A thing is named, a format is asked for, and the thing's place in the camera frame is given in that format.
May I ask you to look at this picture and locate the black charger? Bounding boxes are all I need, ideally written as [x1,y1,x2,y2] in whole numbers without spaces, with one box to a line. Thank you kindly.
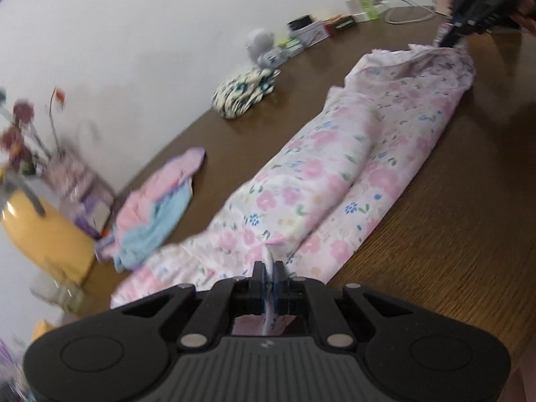
[288,14,315,30]

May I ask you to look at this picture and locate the white robot-shaped speaker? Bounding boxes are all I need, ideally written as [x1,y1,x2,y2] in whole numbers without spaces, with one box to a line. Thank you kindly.
[246,28,287,70]

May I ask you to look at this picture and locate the artificial flower bunch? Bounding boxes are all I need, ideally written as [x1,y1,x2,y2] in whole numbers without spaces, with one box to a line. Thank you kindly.
[0,86,70,177]

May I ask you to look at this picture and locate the small boxes along wall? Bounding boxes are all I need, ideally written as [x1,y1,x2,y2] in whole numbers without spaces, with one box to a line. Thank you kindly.
[291,21,329,49]

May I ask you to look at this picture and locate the purple tissue box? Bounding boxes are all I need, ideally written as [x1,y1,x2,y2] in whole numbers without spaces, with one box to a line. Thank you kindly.
[73,195,114,239]

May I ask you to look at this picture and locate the green spray bottle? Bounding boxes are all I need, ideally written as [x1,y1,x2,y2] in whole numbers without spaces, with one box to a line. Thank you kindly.
[357,0,380,21]

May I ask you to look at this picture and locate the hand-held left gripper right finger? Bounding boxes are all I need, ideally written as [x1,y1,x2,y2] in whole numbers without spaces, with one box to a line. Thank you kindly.
[270,262,413,350]

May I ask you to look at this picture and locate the purple textured vase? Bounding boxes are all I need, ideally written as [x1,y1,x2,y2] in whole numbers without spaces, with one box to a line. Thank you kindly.
[42,142,116,202]

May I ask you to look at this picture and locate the pink purple blue garment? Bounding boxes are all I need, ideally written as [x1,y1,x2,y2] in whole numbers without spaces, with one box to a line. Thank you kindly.
[95,147,207,272]

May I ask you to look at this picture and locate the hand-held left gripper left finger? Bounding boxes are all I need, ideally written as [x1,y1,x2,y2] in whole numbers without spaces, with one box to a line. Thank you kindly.
[111,262,269,350]

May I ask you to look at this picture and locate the pink floral garment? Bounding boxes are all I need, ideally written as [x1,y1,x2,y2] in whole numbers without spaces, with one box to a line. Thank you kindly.
[110,44,476,338]

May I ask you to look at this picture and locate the clear glass jar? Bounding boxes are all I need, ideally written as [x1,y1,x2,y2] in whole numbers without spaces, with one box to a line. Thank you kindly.
[29,266,86,315]

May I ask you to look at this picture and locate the white charger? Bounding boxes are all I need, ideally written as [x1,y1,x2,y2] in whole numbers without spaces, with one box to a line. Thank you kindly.
[345,0,390,21]

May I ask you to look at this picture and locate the folded white teal-print cloth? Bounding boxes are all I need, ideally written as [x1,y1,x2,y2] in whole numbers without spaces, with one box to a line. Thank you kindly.
[211,68,281,120]

